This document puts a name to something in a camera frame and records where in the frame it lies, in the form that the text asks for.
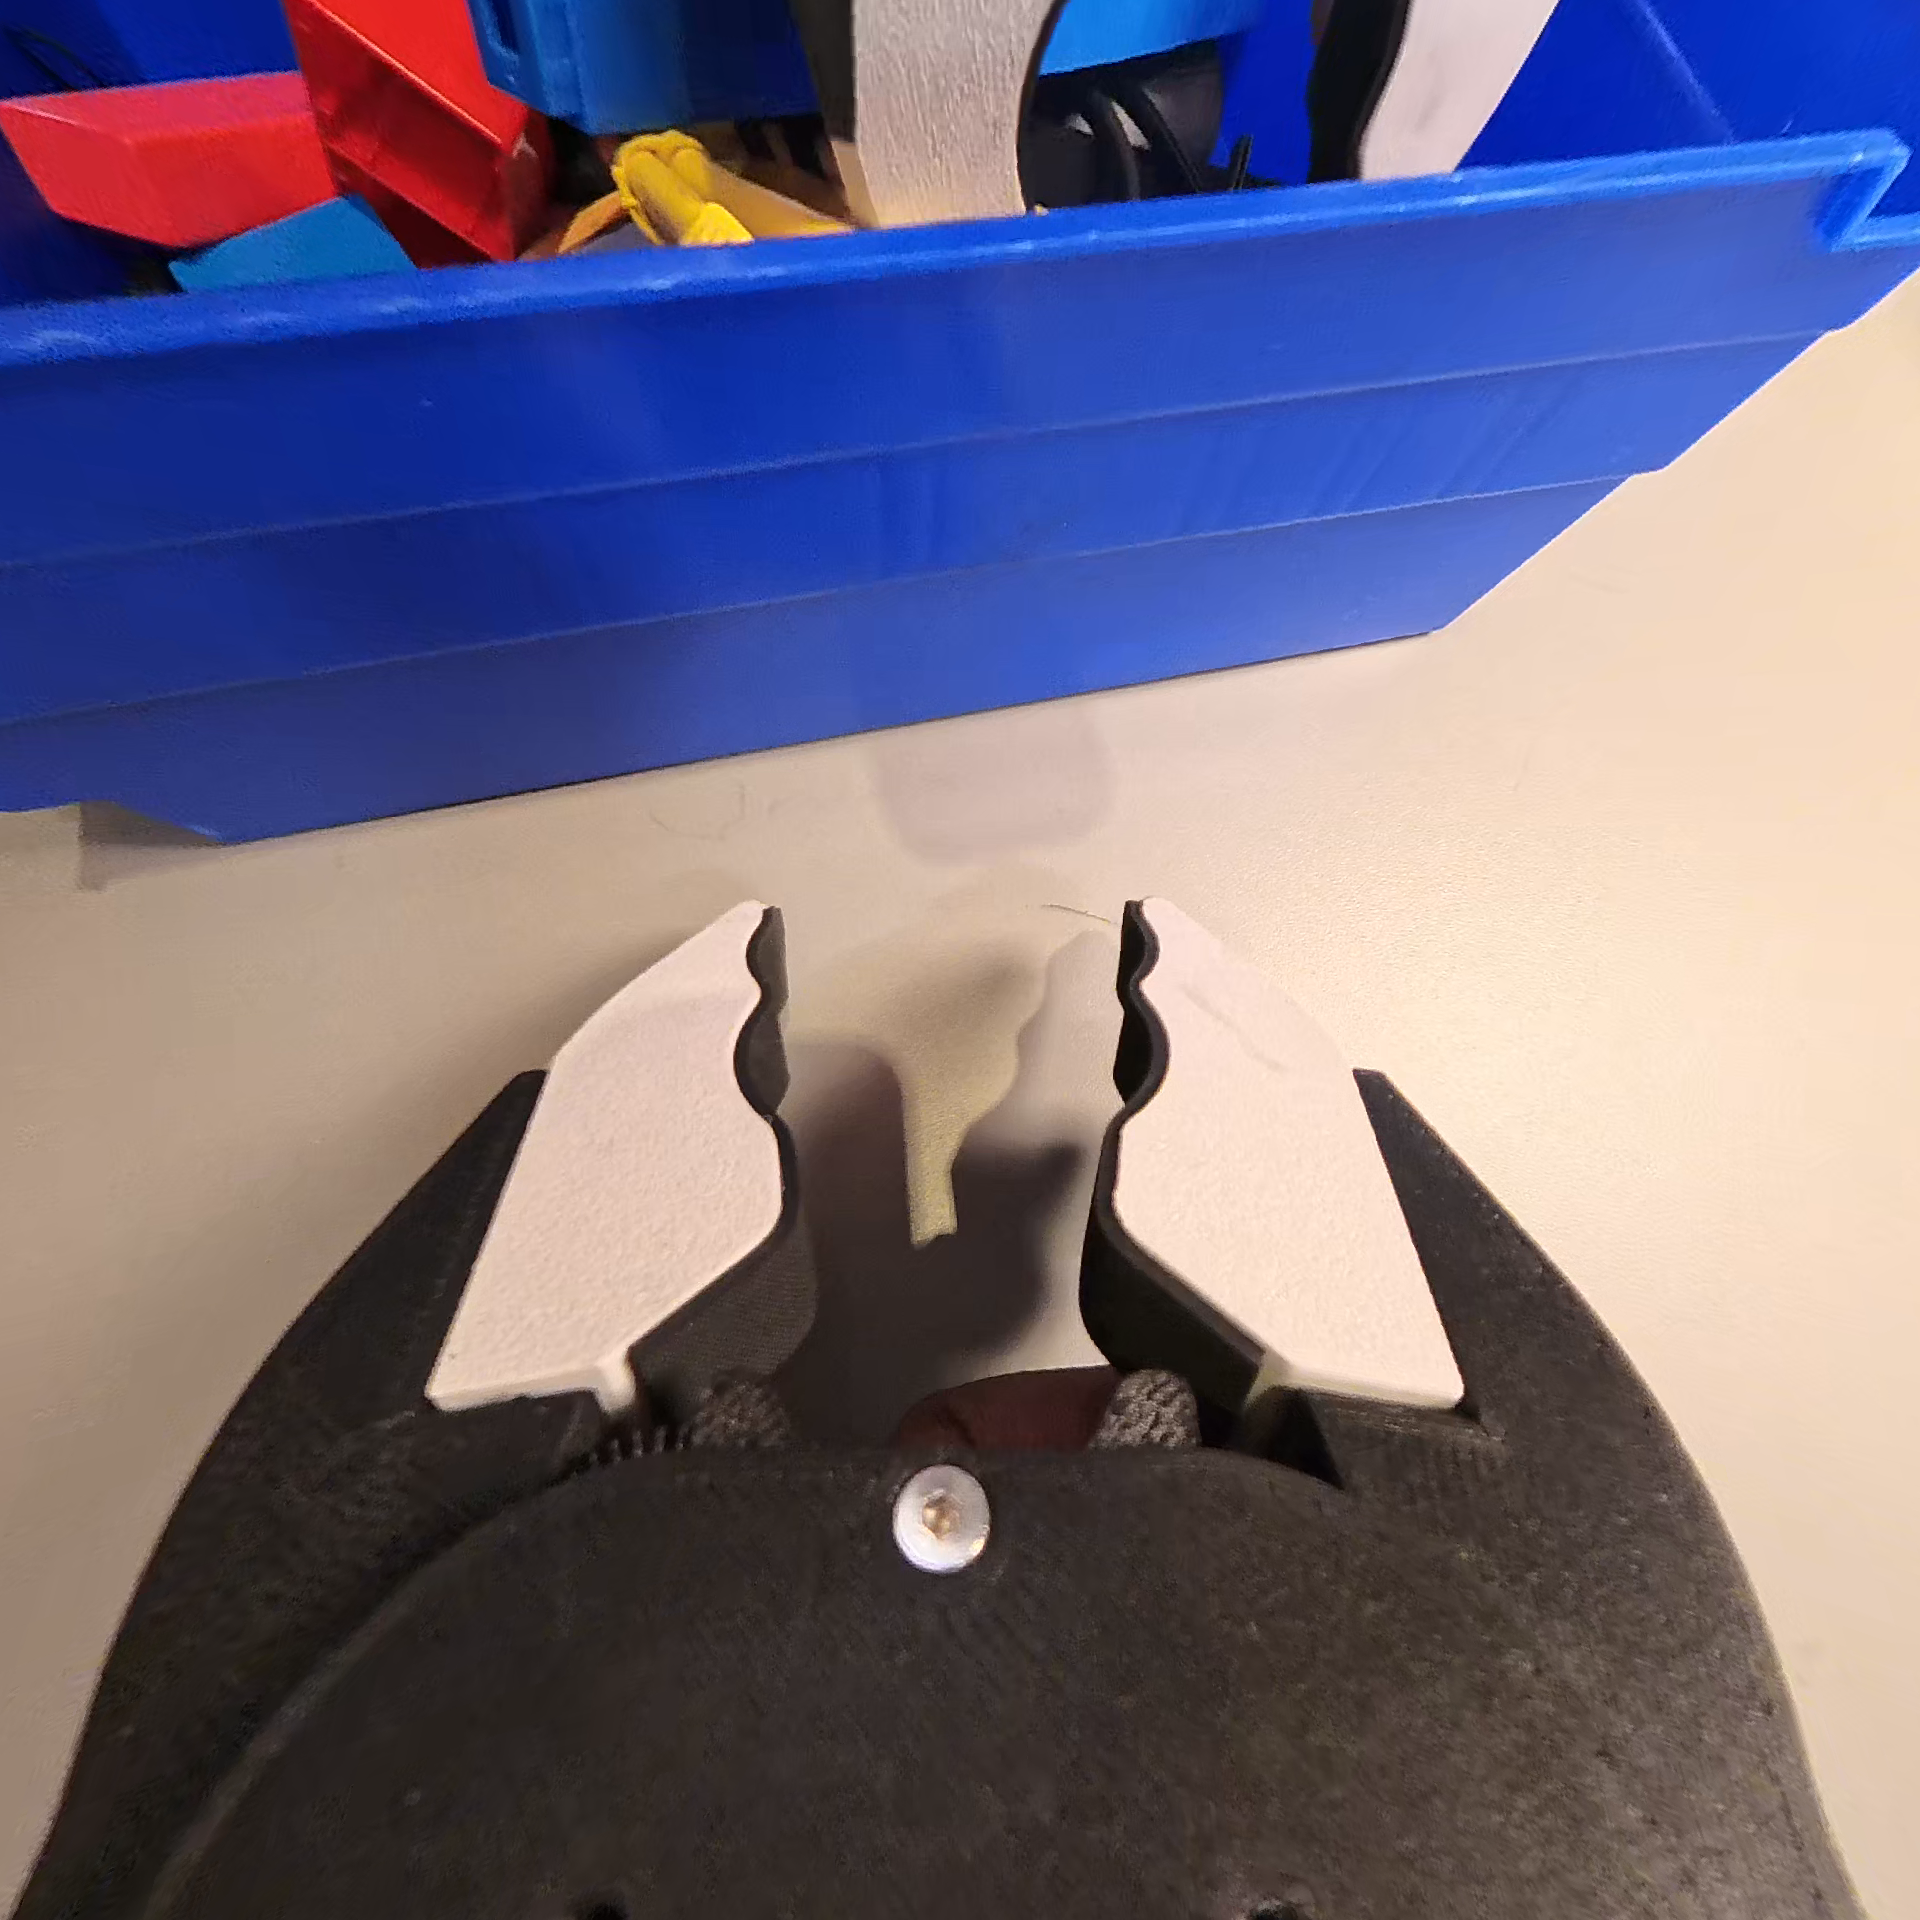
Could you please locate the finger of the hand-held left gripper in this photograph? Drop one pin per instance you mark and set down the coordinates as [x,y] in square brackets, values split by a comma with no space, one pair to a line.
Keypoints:
[930,104]
[1448,90]

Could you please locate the blue plastic storage bin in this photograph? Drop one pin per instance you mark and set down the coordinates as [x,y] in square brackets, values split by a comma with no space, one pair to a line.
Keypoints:
[750,525]

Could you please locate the red flat block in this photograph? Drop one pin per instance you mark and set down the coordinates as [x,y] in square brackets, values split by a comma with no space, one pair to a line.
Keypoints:
[151,159]

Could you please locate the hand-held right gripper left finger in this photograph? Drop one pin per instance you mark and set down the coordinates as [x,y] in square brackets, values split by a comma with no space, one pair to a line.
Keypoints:
[631,1171]

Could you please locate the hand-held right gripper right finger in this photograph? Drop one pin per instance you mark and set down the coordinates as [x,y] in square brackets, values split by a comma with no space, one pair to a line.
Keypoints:
[1274,1185]

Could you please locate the yellow plastic part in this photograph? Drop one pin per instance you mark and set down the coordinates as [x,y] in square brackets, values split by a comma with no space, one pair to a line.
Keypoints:
[780,211]

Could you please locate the blue wedge block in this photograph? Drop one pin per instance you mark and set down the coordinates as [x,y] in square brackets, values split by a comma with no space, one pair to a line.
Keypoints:
[301,248]

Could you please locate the red glossy block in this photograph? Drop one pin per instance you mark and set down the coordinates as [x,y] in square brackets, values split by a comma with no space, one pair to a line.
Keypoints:
[404,121]

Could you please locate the blue plastic part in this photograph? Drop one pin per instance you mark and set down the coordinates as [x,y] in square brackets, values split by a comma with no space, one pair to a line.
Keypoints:
[631,60]

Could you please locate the yellow plastic toy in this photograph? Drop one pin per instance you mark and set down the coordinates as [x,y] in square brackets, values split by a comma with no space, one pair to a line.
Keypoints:
[674,189]

